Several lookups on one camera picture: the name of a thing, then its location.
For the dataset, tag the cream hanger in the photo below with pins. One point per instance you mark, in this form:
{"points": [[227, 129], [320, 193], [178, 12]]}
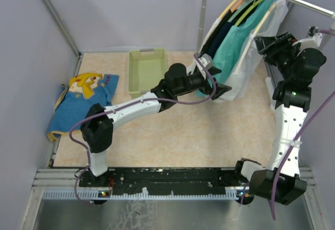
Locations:
{"points": [[265, 21]]}

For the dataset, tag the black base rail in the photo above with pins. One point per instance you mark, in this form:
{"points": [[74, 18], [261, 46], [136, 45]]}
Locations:
{"points": [[168, 183]]}

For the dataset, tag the yellow hanger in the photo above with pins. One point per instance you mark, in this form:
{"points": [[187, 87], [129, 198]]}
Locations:
{"points": [[230, 6]]}

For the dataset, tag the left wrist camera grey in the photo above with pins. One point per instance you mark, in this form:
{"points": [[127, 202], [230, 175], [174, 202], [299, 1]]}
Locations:
{"points": [[204, 61]]}

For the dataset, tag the light green plastic basket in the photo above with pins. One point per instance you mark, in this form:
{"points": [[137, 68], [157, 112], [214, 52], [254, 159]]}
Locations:
{"points": [[146, 69]]}

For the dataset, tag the dark navy t-shirt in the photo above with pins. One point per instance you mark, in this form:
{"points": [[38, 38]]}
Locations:
{"points": [[221, 35]]}

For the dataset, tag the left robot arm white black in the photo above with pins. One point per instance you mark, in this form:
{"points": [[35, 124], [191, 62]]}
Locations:
{"points": [[98, 126]]}

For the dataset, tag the black t-shirt white trim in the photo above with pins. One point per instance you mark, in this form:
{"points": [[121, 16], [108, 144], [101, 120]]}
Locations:
{"points": [[218, 23]]}

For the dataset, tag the green hanger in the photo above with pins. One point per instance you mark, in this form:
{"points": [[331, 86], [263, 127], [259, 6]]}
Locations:
{"points": [[247, 8]]}

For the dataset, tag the blue Pikachu t-shirt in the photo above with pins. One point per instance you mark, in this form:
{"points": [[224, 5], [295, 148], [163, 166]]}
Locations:
{"points": [[82, 92]]}

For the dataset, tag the teal t-shirt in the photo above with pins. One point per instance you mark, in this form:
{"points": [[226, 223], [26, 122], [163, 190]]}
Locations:
{"points": [[225, 56]]}

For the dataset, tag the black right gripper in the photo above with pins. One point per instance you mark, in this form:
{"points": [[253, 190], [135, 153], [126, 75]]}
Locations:
{"points": [[272, 46]]}

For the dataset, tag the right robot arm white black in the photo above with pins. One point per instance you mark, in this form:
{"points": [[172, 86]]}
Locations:
{"points": [[298, 61]]}

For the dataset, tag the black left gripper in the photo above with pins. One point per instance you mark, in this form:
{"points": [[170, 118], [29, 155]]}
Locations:
{"points": [[220, 89]]}

